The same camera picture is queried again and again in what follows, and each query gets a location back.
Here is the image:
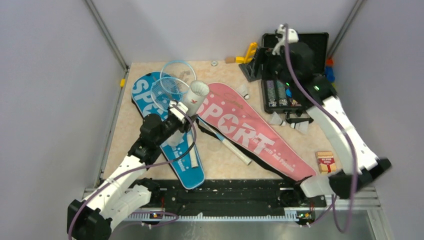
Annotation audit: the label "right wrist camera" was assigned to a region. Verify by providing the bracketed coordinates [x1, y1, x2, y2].
[271, 24, 299, 56]

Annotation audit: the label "small wooden block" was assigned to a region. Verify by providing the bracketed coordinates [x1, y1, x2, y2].
[224, 56, 236, 64]

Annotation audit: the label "upper blue badminton racket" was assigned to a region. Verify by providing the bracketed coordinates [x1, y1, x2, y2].
[159, 60, 197, 93]

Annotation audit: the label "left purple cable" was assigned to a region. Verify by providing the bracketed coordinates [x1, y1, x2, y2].
[67, 104, 198, 240]

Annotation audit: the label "black poker chip case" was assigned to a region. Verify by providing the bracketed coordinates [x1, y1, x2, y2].
[261, 32, 337, 124]

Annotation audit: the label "white shuttlecock below case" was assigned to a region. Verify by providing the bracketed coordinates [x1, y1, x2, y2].
[290, 121, 309, 134]

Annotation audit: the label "yellow clip on frame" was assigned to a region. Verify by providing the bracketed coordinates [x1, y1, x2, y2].
[119, 78, 126, 88]

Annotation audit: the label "white shuttlecock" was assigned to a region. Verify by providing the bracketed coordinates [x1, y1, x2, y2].
[290, 121, 309, 134]
[268, 111, 287, 126]
[236, 84, 250, 100]
[190, 80, 210, 97]

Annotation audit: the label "yellow letter A toy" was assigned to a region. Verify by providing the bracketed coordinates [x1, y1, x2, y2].
[235, 42, 258, 64]

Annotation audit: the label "red white card box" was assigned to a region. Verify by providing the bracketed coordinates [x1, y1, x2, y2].
[315, 151, 338, 174]

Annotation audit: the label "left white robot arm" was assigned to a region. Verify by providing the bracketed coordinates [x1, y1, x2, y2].
[66, 112, 198, 240]

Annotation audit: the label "blue racket cover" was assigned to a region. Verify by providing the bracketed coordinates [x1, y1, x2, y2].
[131, 71, 205, 190]

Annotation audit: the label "clear tube lid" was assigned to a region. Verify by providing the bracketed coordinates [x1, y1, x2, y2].
[207, 139, 223, 152]

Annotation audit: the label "coloured toys in corner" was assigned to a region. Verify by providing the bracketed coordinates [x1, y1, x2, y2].
[324, 58, 336, 89]

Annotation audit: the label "lower blue badminton racket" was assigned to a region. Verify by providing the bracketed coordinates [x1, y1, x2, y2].
[150, 76, 252, 165]

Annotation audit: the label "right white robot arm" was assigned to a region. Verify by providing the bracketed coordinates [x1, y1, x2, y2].
[255, 42, 392, 206]

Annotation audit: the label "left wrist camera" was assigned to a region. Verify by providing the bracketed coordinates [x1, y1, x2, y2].
[169, 100, 189, 123]

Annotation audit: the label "blue badminton racket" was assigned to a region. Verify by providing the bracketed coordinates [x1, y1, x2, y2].
[159, 60, 197, 93]
[150, 76, 252, 165]

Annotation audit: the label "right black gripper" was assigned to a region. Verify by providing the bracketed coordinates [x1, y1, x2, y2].
[244, 47, 293, 89]

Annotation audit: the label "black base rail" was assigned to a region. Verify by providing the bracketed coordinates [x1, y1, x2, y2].
[131, 178, 327, 218]

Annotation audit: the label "dark grey building plate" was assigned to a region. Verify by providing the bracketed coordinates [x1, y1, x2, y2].
[238, 60, 263, 82]

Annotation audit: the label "pink racket cover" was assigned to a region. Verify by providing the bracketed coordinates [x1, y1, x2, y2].
[197, 82, 317, 181]

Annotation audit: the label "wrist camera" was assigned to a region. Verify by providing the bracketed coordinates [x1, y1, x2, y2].
[271, 24, 299, 56]
[169, 100, 189, 123]

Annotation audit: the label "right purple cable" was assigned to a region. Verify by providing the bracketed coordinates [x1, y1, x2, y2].
[283, 23, 360, 233]

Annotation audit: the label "white shuttlecock tube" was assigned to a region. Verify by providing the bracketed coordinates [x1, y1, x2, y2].
[166, 89, 206, 147]

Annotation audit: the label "purple cable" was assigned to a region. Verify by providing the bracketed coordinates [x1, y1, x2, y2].
[283, 23, 360, 233]
[67, 104, 198, 240]

